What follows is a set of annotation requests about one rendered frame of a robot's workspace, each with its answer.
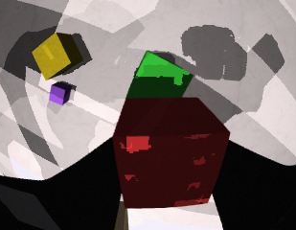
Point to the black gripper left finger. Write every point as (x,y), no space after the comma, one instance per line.
(85,196)

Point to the small purple cube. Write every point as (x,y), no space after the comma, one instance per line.
(60,93)

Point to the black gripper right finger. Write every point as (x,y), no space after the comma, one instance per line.
(253,192)

